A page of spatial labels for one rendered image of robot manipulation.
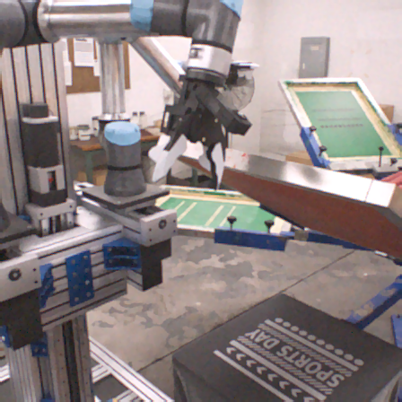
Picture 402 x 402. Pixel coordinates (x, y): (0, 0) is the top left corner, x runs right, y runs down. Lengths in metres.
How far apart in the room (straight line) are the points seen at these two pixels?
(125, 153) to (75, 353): 0.78
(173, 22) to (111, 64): 0.82
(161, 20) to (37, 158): 0.77
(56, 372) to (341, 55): 5.18
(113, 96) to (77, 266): 0.60
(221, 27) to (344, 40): 5.33
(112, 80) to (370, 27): 4.63
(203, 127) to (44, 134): 0.76
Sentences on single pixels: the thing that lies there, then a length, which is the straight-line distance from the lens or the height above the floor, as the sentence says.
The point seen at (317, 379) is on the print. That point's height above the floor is 0.95.
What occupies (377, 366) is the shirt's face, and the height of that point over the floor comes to 0.95.
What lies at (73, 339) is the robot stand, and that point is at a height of 0.72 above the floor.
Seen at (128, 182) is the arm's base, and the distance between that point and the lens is 1.51.
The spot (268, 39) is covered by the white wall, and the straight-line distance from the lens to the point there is 6.78.
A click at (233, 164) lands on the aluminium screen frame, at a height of 1.50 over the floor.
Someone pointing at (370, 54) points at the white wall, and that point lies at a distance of 5.91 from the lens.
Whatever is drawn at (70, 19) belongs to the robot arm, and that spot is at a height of 1.79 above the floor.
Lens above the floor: 1.72
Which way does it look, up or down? 18 degrees down
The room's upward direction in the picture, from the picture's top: straight up
